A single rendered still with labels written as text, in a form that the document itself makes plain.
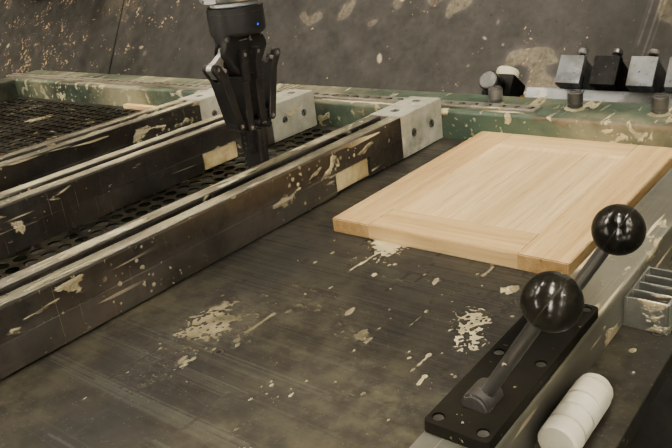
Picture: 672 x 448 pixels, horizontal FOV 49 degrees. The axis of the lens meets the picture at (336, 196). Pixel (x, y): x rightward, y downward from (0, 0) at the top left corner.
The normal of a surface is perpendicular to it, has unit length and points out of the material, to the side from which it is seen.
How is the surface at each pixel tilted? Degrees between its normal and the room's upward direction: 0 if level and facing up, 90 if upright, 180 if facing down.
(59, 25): 0
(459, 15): 0
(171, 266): 90
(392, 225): 55
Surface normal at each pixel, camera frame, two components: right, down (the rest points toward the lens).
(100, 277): 0.78, 0.13
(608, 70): -0.57, -0.26
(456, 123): -0.61, 0.33
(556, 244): -0.11, -0.93
